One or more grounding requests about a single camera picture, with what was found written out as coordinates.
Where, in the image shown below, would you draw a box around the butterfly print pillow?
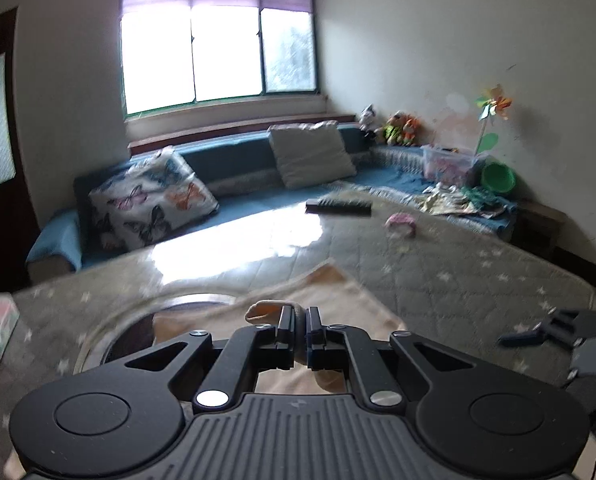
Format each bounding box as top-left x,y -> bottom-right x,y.
89,146 -> 219,250

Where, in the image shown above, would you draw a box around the clear plastic storage box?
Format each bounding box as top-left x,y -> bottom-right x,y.
422,145 -> 486,188

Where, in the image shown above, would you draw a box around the blue corner sofa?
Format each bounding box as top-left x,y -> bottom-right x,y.
24,121 -> 520,273

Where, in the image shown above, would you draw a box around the dark wooden door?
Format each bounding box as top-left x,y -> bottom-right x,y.
0,9 -> 40,292

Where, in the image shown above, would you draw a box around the colourful pinwheel toy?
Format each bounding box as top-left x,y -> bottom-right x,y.
475,84 -> 513,155

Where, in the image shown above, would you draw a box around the beige knit sweater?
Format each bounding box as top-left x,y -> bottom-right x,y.
2,259 -> 409,478

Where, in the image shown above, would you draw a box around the pink hair accessory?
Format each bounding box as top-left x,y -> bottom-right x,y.
385,212 -> 417,238

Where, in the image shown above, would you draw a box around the black white plush toy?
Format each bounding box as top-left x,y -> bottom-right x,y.
359,104 -> 379,142

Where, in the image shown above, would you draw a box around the round black induction cooker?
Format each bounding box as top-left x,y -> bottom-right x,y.
97,294 -> 235,365

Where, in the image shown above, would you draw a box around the black remote control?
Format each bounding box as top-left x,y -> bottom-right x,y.
304,198 -> 372,217

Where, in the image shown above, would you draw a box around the grey square cushion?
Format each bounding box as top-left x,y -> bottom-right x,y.
268,122 -> 356,190

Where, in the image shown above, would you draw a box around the quilted grey table cover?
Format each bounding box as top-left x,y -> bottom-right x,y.
0,198 -> 594,477

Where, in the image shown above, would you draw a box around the window with green frame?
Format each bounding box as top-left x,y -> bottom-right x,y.
120,0 -> 319,116

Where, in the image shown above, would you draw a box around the orange plush toys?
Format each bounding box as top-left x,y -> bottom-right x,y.
382,110 -> 422,148

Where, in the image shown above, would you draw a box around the green plastic basin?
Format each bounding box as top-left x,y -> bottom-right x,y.
480,162 -> 516,195

